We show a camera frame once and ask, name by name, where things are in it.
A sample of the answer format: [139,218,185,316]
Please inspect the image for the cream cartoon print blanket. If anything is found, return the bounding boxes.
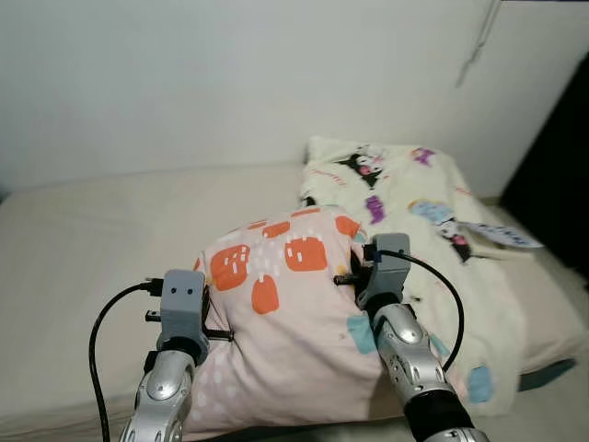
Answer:
[299,136,530,415]

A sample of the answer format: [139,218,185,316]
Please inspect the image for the beige mattress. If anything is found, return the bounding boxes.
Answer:
[0,164,589,438]

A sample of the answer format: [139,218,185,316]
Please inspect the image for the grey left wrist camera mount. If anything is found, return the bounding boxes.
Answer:
[159,270,206,355]

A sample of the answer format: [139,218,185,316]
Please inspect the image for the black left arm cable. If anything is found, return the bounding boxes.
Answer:
[89,281,165,442]

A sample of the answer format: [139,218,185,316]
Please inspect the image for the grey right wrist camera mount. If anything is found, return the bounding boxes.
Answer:
[359,233,412,309]

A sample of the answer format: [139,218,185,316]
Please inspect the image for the hanging blind cord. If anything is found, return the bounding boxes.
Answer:
[457,0,502,88]

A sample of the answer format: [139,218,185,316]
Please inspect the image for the pink pillow with orange prints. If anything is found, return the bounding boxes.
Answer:
[189,207,415,434]

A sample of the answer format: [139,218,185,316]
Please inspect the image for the white printed card pack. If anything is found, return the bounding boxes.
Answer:
[456,219,544,250]

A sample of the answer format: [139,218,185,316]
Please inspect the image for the black dresser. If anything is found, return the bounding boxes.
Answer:
[502,55,589,277]

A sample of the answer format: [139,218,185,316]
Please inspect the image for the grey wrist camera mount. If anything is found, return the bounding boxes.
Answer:
[359,233,412,309]
[159,270,206,355]

